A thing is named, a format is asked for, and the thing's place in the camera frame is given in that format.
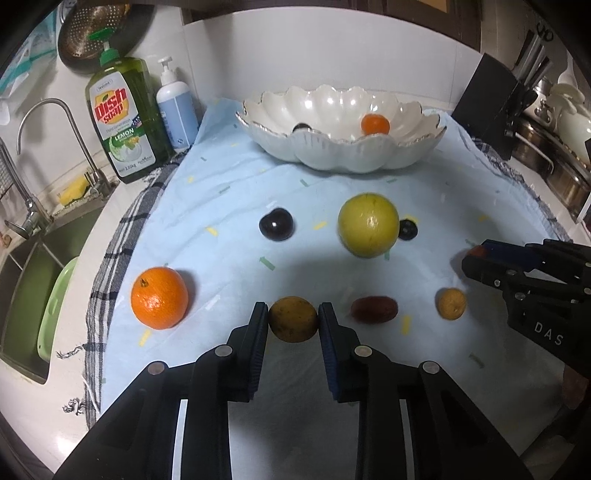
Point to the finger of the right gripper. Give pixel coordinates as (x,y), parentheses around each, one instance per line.
(510,253)
(491,271)

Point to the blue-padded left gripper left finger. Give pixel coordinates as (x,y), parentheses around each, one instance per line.
(248,345)

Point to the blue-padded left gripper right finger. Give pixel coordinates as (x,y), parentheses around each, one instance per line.
(343,356)

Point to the brown longan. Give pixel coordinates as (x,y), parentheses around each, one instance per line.
(451,303)
(293,319)

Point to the red grape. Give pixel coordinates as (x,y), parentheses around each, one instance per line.
(478,251)
(374,309)

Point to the orange tangerine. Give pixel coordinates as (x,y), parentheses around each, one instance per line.
(372,124)
(159,298)

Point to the small dark grape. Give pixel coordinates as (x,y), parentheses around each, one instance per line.
(408,230)

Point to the dark plum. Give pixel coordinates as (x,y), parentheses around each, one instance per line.
(302,127)
(278,225)

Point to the green round fruit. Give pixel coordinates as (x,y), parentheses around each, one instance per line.
(368,225)

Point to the stainless steel pot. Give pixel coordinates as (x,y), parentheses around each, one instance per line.
(566,176)

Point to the light blue cloth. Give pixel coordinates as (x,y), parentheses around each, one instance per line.
(206,227)

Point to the cream ceramic teapot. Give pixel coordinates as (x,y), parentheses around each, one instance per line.
(572,118)

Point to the black knife block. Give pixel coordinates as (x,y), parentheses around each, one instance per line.
(497,95)

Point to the checkered dish towel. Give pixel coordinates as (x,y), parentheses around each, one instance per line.
(105,288)

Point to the white ladle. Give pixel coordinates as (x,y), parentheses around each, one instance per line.
(567,77)

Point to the green plastic basin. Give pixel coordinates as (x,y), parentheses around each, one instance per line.
(52,310)

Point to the white scalloped ceramic bowl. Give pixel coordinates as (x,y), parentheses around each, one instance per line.
(337,143)

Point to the black scissors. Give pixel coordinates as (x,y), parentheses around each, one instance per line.
(544,32)

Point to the stainless steel sink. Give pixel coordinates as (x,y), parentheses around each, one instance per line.
(27,277)

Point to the yellow sponge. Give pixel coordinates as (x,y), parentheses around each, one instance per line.
(74,191)

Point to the green dish soap bottle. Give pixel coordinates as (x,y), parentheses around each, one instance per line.
(125,115)

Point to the white blue pump bottle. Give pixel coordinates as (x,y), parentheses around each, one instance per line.
(175,103)

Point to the plastic wipes package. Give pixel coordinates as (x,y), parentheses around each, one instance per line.
(31,61)

